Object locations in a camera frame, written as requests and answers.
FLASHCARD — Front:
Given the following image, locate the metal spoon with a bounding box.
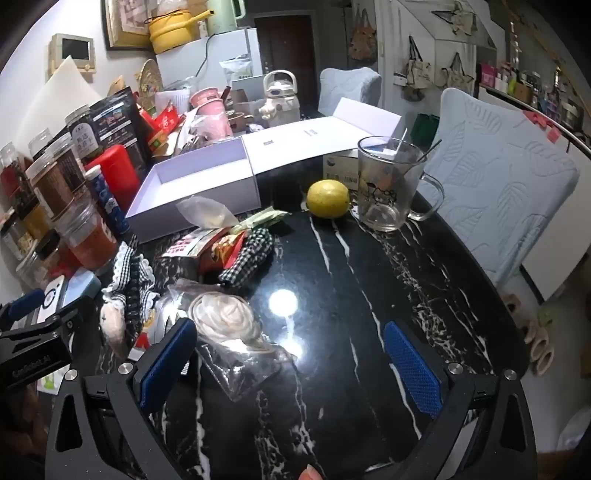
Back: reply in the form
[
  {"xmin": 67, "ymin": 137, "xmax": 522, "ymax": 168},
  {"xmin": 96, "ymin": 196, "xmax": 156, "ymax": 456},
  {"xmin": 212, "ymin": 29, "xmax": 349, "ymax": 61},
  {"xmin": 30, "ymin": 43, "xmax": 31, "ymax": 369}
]
[{"xmin": 396, "ymin": 128, "xmax": 443, "ymax": 168}]

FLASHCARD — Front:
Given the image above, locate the clear jar of brown powder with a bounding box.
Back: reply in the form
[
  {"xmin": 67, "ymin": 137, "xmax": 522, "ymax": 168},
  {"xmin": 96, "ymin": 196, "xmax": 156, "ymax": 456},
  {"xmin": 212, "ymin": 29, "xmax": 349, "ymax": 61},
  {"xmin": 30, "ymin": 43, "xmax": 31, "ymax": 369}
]
[{"xmin": 24, "ymin": 156, "xmax": 78, "ymax": 221}]

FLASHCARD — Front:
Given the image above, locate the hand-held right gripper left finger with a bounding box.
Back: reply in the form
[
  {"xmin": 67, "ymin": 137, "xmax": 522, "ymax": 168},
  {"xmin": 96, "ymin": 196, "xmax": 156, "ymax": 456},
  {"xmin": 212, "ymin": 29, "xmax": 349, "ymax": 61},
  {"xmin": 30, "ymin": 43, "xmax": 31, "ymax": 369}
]
[{"xmin": 46, "ymin": 318, "xmax": 199, "ymax": 480}]

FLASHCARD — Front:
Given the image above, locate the clear jar with white label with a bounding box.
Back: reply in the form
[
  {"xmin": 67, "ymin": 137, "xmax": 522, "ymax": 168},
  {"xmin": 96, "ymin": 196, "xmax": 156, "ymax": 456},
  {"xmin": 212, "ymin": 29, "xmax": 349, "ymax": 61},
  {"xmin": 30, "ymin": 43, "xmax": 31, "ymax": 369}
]
[{"xmin": 64, "ymin": 104, "xmax": 103, "ymax": 158}]

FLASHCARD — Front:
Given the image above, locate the white astronaut figurine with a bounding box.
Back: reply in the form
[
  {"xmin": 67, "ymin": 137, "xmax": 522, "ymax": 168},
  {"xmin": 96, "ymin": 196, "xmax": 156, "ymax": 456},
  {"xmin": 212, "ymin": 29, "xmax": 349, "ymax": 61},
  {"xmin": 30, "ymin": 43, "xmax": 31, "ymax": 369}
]
[{"xmin": 259, "ymin": 69, "xmax": 299, "ymax": 124}]

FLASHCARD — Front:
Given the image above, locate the yellow pot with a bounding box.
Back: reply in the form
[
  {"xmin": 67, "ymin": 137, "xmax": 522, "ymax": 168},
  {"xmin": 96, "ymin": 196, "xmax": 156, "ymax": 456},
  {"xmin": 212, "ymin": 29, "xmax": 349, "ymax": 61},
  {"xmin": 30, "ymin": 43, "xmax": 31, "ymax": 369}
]
[{"xmin": 148, "ymin": 10, "xmax": 209, "ymax": 53}]

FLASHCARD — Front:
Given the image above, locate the lavender cardboard box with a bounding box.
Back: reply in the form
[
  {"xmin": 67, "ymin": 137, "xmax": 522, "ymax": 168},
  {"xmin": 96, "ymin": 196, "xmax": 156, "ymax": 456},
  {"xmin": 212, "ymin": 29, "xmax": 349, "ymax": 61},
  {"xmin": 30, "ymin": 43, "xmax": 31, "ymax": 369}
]
[{"xmin": 124, "ymin": 137, "xmax": 260, "ymax": 244}]

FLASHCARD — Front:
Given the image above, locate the clear jar with orange label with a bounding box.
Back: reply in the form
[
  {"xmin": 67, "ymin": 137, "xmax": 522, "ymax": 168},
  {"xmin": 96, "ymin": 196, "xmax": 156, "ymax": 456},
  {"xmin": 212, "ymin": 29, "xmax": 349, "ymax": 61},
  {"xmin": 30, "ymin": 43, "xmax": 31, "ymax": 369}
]
[{"xmin": 59, "ymin": 202, "xmax": 119, "ymax": 271}]

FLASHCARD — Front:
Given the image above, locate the glass mug with cartoon print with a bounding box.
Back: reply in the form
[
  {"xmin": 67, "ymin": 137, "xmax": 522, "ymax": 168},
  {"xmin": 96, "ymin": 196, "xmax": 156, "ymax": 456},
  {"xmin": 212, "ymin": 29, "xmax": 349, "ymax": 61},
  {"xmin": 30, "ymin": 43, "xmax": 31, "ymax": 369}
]
[{"xmin": 357, "ymin": 135, "xmax": 445, "ymax": 232}]

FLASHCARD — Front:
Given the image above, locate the red and gold candy packet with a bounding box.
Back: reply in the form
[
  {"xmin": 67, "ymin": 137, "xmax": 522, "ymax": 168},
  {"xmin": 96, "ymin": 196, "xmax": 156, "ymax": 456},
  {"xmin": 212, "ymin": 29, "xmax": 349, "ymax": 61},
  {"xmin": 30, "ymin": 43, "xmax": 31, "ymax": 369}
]
[{"xmin": 198, "ymin": 231, "xmax": 246, "ymax": 274}]

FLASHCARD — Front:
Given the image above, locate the bagged white scrunchie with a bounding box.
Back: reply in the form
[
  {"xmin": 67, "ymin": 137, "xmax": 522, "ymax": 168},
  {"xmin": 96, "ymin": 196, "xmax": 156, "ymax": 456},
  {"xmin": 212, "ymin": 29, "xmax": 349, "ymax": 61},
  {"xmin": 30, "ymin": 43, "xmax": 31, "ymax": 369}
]
[{"xmin": 167, "ymin": 278, "xmax": 297, "ymax": 403}]

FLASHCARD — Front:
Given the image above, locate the pink cup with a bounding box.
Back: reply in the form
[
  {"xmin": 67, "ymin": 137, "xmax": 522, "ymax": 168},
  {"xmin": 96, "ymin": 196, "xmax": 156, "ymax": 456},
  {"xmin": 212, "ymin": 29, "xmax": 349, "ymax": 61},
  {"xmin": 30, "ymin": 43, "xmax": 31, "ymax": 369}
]
[{"xmin": 188, "ymin": 87, "xmax": 226, "ymax": 109}]

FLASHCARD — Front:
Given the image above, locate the wall intercom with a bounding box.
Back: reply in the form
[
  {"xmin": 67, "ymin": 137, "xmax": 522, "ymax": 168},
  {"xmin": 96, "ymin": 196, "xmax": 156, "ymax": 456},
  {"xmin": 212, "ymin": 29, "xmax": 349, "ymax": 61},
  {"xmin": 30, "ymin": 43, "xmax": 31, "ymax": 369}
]
[{"xmin": 47, "ymin": 34, "xmax": 96, "ymax": 75}]

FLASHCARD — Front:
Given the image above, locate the brown door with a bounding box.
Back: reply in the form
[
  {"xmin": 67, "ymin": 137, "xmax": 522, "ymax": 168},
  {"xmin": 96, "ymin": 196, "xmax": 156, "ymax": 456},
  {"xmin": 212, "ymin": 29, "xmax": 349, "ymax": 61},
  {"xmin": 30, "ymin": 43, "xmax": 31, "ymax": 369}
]
[{"xmin": 253, "ymin": 14, "xmax": 315, "ymax": 80}]

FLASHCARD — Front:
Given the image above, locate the green bag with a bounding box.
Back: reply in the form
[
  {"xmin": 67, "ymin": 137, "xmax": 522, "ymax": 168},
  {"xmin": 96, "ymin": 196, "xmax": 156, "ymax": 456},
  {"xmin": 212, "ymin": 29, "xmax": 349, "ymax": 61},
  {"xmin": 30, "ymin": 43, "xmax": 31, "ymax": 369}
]
[{"xmin": 410, "ymin": 113, "xmax": 440, "ymax": 145}]

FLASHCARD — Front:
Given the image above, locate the pale green kettle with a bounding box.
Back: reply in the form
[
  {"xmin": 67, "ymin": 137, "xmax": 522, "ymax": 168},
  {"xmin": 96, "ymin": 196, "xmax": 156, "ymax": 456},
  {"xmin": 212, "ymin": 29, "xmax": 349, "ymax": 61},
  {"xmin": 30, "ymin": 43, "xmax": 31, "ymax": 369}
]
[{"xmin": 205, "ymin": 0, "xmax": 246, "ymax": 35}]

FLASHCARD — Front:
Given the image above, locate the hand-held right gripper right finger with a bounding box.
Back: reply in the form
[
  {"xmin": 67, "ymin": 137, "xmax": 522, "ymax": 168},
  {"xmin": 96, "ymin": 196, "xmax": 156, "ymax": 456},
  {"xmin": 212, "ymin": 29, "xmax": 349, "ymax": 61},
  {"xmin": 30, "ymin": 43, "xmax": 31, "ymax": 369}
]
[{"xmin": 383, "ymin": 320, "xmax": 539, "ymax": 480}]

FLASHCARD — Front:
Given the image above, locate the small chair with blue quilted cover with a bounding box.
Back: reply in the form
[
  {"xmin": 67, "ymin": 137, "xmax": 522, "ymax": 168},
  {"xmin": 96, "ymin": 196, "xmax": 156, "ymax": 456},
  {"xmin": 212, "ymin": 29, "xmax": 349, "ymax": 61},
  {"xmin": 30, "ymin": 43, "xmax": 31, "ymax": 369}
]
[{"xmin": 318, "ymin": 67, "xmax": 382, "ymax": 119}]

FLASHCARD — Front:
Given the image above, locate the black white gingham plush doll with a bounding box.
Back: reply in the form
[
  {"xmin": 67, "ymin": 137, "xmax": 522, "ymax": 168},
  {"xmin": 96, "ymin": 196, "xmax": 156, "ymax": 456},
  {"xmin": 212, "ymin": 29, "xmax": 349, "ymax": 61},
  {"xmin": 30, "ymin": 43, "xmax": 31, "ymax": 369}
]
[{"xmin": 100, "ymin": 240, "xmax": 158, "ymax": 361}]

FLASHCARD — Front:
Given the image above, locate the blue tablet tube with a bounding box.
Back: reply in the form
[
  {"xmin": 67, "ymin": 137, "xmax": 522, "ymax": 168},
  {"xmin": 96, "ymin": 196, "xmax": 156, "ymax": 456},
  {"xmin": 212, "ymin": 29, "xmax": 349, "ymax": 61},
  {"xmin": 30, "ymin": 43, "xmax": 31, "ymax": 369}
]
[{"xmin": 87, "ymin": 167, "xmax": 131, "ymax": 237}]

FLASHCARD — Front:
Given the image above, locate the yellow lemon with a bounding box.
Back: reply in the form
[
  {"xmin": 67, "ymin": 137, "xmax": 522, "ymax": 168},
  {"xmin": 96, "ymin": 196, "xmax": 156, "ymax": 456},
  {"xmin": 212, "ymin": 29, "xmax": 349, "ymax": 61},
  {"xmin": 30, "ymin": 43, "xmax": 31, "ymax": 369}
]
[{"xmin": 307, "ymin": 179, "xmax": 350, "ymax": 219}]

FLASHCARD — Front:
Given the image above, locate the red and white snack packet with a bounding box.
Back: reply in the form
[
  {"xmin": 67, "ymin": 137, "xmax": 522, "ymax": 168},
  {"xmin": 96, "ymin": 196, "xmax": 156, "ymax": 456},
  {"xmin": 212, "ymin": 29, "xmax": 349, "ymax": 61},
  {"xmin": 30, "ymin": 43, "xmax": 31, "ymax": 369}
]
[{"xmin": 161, "ymin": 228, "xmax": 218, "ymax": 260}]

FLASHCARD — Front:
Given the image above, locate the black foil bag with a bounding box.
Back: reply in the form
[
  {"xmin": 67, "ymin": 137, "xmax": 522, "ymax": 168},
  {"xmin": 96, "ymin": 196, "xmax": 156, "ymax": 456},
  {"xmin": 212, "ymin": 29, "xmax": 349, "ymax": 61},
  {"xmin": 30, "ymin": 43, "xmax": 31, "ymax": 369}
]
[{"xmin": 89, "ymin": 87, "xmax": 149, "ymax": 163}]

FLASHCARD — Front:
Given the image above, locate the green packet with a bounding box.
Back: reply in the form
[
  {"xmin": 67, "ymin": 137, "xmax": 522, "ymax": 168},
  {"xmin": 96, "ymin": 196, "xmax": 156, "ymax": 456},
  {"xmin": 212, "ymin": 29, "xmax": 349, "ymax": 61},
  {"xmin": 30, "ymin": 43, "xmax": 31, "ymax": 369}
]
[{"xmin": 230, "ymin": 207, "xmax": 288, "ymax": 232}]

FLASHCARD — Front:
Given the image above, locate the white foam board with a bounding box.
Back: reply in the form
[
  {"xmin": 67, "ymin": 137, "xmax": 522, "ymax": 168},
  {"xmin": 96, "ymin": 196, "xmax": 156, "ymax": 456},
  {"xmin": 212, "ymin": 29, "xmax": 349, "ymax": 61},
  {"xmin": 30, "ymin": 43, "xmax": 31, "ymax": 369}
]
[{"xmin": 17, "ymin": 55, "xmax": 108, "ymax": 136}]

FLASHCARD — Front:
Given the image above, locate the black lid spice jar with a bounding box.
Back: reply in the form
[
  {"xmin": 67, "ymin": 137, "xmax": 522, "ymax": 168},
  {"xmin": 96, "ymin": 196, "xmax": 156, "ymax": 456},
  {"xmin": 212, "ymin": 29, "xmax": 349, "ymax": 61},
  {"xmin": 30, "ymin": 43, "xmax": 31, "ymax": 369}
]
[{"xmin": 33, "ymin": 231, "xmax": 75, "ymax": 278}]

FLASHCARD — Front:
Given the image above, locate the white fridge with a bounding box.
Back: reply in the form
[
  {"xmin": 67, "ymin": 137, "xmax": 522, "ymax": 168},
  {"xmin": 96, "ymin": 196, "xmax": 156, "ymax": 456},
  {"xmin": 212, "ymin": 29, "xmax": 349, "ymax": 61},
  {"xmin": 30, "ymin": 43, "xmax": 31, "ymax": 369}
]
[{"xmin": 156, "ymin": 27, "xmax": 262, "ymax": 94}]

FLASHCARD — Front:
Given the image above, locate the large chair with blue quilted cover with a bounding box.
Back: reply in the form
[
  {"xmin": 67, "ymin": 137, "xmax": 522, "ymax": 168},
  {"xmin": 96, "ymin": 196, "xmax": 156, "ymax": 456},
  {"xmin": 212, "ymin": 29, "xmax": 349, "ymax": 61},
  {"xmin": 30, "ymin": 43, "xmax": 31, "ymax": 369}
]
[{"xmin": 414, "ymin": 87, "xmax": 581, "ymax": 288}]

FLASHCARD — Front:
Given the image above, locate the red canister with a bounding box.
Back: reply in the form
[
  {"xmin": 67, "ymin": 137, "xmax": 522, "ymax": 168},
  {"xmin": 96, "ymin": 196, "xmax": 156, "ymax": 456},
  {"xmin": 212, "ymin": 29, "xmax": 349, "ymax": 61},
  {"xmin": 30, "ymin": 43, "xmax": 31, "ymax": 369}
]
[{"xmin": 84, "ymin": 144, "xmax": 140, "ymax": 209}]

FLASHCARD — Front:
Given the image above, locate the framed picture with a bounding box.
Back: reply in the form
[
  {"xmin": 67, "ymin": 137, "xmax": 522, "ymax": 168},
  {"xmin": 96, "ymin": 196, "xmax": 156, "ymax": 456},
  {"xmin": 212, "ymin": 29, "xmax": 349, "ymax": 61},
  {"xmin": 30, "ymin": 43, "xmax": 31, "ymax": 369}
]
[{"xmin": 102, "ymin": 0, "xmax": 158, "ymax": 51}]

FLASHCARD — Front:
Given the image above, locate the white pocket device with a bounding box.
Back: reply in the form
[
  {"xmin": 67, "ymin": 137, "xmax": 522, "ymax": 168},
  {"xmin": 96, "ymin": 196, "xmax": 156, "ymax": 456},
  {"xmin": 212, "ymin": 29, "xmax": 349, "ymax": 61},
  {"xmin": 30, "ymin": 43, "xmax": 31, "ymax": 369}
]
[{"xmin": 38, "ymin": 276, "xmax": 68, "ymax": 325}]

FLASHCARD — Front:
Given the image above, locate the clear jar with dark contents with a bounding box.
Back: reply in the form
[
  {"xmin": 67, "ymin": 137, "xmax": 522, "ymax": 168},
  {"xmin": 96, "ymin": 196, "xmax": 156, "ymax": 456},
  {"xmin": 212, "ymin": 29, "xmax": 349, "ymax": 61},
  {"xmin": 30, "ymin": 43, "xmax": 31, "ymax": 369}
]
[{"xmin": 46, "ymin": 133, "xmax": 89, "ymax": 186}]

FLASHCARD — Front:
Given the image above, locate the clear jar with red contents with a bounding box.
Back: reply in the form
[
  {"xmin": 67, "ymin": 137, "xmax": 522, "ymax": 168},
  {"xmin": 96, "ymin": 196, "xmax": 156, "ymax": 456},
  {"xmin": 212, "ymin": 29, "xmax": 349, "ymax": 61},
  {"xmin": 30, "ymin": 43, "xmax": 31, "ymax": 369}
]
[{"xmin": 0, "ymin": 142, "xmax": 38, "ymax": 209}]

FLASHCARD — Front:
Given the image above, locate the red gift packet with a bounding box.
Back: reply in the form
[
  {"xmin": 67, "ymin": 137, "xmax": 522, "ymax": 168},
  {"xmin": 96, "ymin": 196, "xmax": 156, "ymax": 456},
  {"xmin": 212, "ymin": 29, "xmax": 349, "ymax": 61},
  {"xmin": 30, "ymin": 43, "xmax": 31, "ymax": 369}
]
[{"xmin": 139, "ymin": 102, "xmax": 186, "ymax": 149}]

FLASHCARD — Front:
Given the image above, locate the light blue power bank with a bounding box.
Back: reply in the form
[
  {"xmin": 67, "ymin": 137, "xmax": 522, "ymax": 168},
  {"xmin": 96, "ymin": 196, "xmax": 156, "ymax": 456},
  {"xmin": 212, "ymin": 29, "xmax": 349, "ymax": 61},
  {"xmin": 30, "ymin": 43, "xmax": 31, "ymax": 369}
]
[{"xmin": 59, "ymin": 269, "xmax": 101, "ymax": 311}]

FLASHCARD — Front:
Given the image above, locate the row of bottles on shelf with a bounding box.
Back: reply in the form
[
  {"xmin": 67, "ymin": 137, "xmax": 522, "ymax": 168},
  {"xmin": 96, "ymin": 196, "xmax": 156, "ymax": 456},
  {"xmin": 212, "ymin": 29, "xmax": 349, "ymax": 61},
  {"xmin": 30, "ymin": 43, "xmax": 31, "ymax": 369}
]
[{"xmin": 477, "ymin": 59, "xmax": 590, "ymax": 131}]

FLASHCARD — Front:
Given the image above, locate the black white checkered scrunchie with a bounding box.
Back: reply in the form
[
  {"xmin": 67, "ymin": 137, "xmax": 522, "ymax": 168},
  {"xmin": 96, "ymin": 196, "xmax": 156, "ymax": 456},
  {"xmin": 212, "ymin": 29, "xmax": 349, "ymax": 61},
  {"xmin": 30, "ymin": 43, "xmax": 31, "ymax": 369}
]
[{"xmin": 218, "ymin": 227, "xmax": 274, "ymax": 288}]

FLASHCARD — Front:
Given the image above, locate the beige tote bag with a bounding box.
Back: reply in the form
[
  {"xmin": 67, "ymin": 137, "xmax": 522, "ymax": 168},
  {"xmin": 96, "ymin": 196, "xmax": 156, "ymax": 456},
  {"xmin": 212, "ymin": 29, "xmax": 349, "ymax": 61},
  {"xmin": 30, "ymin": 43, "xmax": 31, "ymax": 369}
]
[
  {"xmin": 435, "ymin": 0, "xmax": 479, "ymax": 36},
  {"xmin": 401, "ymin": 36, "xmax": 433, "ymax": 101},
  {"xmin": 440, "ymin": 52, "xmax": 475, "ymax": 89},
  {"xmin": 348, "ymin": 8, "xmax": 378, "ymax": 62}
]

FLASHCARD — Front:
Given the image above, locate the lavender box lid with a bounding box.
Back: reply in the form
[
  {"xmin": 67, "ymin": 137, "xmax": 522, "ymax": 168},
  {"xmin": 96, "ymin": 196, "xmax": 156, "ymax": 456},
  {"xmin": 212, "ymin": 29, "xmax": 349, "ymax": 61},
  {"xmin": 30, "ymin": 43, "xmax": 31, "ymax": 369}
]
[{"xmin": 244, "ymin": 98, "xmax": 403, "ymax": 177}]

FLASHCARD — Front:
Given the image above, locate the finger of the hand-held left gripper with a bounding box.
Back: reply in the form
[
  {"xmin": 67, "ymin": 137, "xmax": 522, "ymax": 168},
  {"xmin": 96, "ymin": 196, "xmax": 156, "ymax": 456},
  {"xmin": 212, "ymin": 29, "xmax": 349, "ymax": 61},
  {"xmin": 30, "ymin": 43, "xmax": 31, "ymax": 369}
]
[
  {"xmin": 0, "ymin": 289, "xmax": 47, "ymax": 326},
  {"xmin": 0, "ymin": 297, "xmax": 96, "ymax": 345}
]

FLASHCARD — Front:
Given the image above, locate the clear plastic bag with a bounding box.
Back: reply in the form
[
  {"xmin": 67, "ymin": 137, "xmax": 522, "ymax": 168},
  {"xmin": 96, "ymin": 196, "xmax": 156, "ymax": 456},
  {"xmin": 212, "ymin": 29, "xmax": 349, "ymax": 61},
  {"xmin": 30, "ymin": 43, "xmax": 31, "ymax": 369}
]
[{"xmin": 177, "ymin": 195, "xmax": 242, "ymax": 230}]

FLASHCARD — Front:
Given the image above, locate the white medicine box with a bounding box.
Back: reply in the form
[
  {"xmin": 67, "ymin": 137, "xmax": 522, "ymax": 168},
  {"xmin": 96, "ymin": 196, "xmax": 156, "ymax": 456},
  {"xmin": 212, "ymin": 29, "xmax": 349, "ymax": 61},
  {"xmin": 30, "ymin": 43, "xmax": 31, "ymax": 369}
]
[{"xmin": 322, "ymin": 150, "xmax": 361, "ymax": 191}]

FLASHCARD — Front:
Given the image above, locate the woven straw fan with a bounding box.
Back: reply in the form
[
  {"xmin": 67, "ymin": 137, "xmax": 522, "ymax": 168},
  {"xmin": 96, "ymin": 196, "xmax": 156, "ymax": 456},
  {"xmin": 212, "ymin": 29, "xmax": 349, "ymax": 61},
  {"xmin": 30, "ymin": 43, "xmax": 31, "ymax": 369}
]
[{"xmin": 135, "ymin": 59, "xmax": 163, "ymax": 110}]

